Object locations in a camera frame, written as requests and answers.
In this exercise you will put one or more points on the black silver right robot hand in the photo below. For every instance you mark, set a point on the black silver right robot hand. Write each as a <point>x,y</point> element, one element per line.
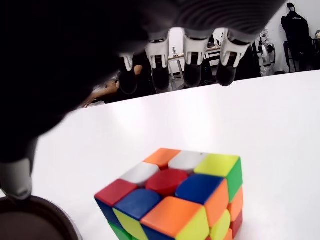
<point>62,50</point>

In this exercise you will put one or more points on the multicoloured Rubik's cube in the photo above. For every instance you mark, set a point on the multicoloured Rubik's cube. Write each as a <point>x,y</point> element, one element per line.
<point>170,182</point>

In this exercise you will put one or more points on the dark brown round plate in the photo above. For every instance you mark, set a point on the dark brown round plate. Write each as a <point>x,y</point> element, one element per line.
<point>30,222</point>

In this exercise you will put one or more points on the seated person white shirt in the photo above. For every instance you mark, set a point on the seated person white shirt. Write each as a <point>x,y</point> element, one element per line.
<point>110,87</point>

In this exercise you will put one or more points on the wooden desk white legs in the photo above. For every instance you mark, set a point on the wooden desk white legs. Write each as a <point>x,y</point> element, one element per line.
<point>212,51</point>

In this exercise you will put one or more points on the white humanoid robot standing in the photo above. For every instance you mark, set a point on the white humanoid robot standing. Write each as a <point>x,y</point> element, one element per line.
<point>266,55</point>

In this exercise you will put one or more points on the black jacket on stand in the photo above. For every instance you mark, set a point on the black jacket on stand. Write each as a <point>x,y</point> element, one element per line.
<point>296,25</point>

